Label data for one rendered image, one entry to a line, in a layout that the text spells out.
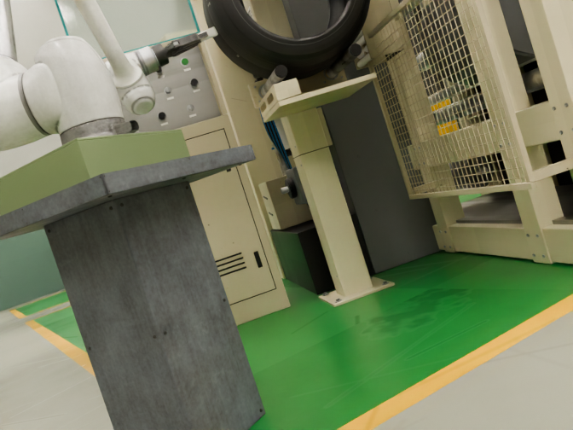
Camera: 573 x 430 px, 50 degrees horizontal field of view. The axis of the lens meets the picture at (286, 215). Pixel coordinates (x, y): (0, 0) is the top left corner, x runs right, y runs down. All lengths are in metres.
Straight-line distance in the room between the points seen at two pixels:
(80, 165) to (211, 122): 1.47
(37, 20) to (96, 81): 10.20
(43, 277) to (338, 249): 8.64
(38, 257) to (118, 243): 9.47
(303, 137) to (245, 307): 0.79
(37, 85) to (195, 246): 0.51
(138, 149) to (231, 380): 0.58
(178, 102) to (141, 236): 1.48
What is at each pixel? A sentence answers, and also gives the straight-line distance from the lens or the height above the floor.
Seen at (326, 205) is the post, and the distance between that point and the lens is 2.50.
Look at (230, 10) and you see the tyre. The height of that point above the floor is 1.14.
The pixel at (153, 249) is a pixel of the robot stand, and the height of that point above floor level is 0.48.
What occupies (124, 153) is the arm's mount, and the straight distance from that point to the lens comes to 1.37.
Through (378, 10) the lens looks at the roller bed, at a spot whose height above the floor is 1.08.
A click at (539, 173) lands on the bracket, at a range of 1.88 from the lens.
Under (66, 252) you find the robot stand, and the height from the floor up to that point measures 0.53.
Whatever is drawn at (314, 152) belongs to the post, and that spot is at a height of 0.61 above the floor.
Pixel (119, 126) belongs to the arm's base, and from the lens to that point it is 1.45.
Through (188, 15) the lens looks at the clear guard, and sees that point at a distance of 2.85.
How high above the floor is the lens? 0.53
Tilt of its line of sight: 3 degrees down
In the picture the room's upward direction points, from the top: 18 degrees counter-clockwise
